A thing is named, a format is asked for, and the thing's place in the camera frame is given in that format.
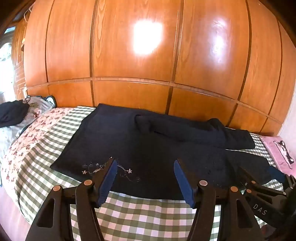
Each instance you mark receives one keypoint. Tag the dark navy pants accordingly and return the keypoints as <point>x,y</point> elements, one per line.
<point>138,150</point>

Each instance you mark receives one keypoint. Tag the wooden panelled wardrobe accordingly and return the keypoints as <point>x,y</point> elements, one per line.
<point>143,46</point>

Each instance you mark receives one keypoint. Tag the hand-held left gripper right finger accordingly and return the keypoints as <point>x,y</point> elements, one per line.
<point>183,183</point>

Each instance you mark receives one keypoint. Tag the carved wooden panel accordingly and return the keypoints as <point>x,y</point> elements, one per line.
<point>19,69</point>

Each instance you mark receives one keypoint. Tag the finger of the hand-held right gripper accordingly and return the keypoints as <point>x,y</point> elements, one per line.
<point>277,175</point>
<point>246,177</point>

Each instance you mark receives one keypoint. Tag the black cloth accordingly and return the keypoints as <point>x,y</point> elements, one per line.
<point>11,113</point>

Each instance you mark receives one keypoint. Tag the pink dog print pillow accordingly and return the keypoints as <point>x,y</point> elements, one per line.
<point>281,150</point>

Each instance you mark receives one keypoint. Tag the grey floral cloth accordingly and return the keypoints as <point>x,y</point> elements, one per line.
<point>39,104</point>

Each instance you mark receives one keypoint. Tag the green checkered bed sheet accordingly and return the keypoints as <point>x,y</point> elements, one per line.
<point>143,217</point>

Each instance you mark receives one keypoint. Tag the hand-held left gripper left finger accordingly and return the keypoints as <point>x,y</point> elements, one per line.
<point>108,182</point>

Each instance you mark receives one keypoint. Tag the floral patterned quilt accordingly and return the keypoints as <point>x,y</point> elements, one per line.
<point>27,139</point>

